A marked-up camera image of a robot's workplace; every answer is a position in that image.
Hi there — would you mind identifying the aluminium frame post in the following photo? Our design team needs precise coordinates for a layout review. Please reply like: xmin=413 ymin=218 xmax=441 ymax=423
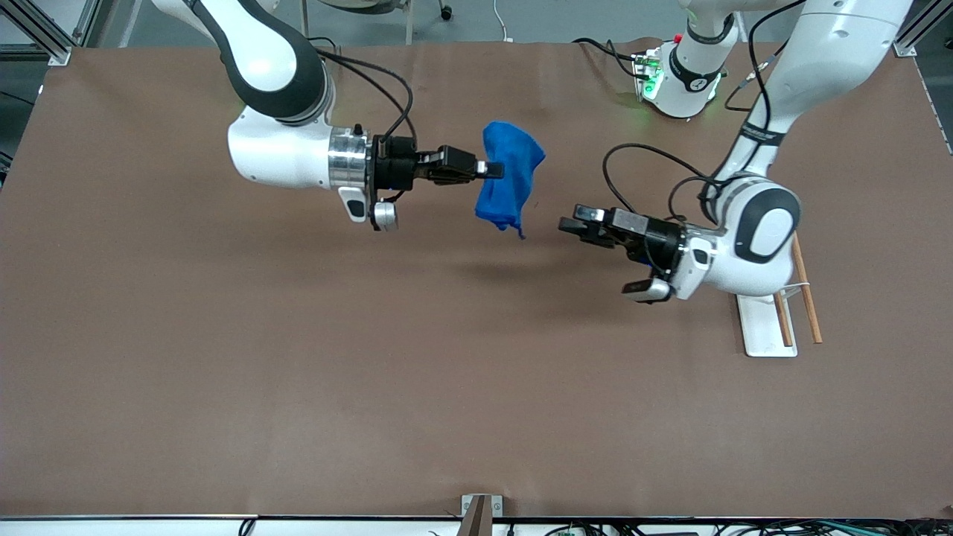
xmin=893 ymin=11 xmax=943 ymax=59
xmin=0 ymin=0 xmax=102 ymax=66

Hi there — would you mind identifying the office chair base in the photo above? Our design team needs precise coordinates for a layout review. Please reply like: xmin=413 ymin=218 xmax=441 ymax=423
xmin=302 ymin=0 xmax=453 ymax=45

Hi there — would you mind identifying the white towel rack base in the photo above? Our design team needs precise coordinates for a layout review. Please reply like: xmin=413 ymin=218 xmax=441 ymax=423
xmin=733 ymin=292 xmax=799 ymax=358

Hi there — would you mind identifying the brown table cover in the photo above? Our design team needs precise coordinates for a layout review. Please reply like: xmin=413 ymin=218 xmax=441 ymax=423
xmin=0 ymin=41 xmax=953 ymax=519

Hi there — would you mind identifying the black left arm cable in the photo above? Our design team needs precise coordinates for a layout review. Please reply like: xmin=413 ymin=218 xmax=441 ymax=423
xmin=602 ymin=143 xmax=719 ymax=224

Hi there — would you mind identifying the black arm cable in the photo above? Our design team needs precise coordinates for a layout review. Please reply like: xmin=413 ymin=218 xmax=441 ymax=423
xmin=309 ymin=37 xmax=415 ymax=150
xmin=602 ymin=143 xmax=719 ymax=224

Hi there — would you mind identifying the black left base cable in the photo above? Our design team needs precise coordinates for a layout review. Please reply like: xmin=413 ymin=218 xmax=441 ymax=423
xmin=572 ymin=37 xmax=646 ymax=81

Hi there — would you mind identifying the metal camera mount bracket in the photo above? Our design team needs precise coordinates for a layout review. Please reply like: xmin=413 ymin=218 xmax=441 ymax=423
xmin=460 ymin=494 xmax=504 ymax=536

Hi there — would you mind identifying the blue microfibre towel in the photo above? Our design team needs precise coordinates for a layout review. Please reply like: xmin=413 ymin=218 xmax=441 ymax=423
xmin=474 ymin=121 xmax=546 ymax=240

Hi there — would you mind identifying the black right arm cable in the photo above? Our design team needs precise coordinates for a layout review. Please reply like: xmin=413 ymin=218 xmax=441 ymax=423
xmin=309 ymin=37 xmax=415 ymax=150

